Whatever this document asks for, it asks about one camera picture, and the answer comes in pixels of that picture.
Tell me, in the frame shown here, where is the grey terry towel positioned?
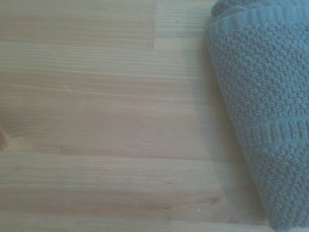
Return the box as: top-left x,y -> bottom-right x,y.
206,0 -> 309,231

